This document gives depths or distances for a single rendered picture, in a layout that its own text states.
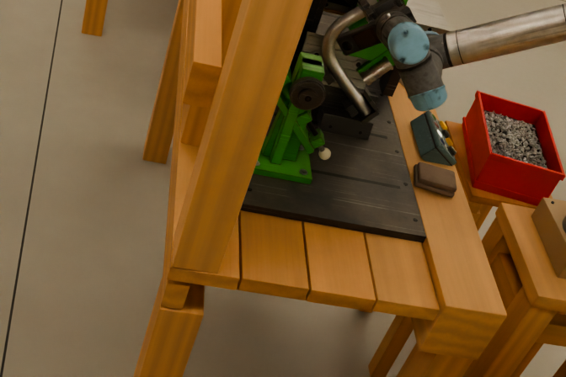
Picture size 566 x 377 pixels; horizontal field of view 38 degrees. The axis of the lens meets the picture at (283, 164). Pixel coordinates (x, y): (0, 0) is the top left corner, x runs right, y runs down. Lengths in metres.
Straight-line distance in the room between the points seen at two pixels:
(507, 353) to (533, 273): 0.22
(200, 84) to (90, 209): 1.58
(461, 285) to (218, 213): 0.57
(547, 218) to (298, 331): 1.01
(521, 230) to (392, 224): 0.41
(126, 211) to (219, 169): 1.58
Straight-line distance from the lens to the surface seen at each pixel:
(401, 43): 1.64
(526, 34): 1.79
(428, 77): 1.70
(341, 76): 2.00
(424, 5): 2.29
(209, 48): 1.46
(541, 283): 2.01
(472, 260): 1.87
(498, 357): 2.12
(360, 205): 1.85
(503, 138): 2.39
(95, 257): 2.81
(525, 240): 2.10
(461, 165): 2.34
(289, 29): 1.28
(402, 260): 1.80
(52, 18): 3.96
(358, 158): 1.99
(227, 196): 1.47
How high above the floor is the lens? 2.01
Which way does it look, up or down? 36 degrees down
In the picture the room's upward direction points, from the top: 20 degrees clockwise
